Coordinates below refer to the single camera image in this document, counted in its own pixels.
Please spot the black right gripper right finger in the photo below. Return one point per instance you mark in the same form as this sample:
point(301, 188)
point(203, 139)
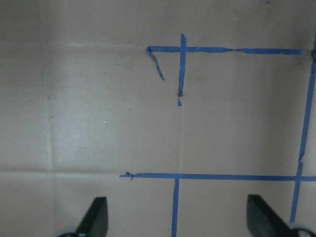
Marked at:
point(262, 221)

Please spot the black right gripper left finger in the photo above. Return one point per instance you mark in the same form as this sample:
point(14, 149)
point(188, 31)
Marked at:
point(95, 221)

